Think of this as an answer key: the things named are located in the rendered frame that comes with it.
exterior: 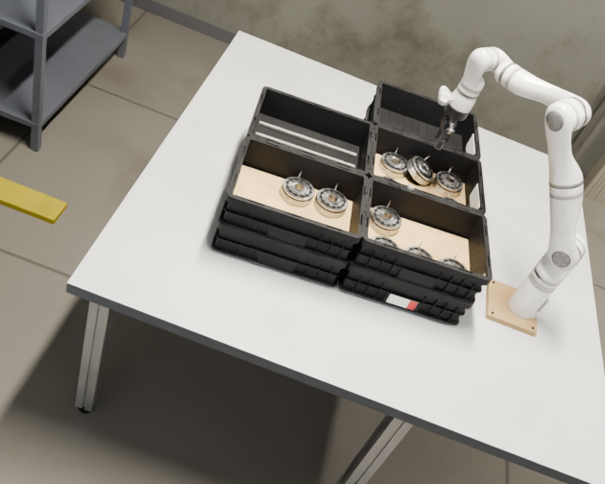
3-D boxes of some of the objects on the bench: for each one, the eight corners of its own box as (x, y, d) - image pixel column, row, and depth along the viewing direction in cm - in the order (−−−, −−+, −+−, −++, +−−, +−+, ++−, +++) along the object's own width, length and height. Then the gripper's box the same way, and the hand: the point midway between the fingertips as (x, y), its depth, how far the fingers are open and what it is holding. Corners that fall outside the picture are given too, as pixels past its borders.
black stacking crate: (454, 262, 237) (471, 238, 229) (457, 329, 215) (475, 305, 207) (344, 226, 233) (356, 201, 225) (335, 291, 211) (349, 265, 203)
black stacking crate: (344, 226, 233) (356, 201, 225) (335, 291, 211) (349, 265, 203) (229, 188, 228) (238, 161, 220) (208, 251, 206) (217, 223, 198)
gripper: (471, 120, 212) (447, 160, 224) (471, 95, 223) (447, 134, 234) (448, 111, 212) (425, 152, 223) (449, 86, 223) (427, 127, 234)
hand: (439, 139), depth 228 cm, fingers open, 5 cm apart
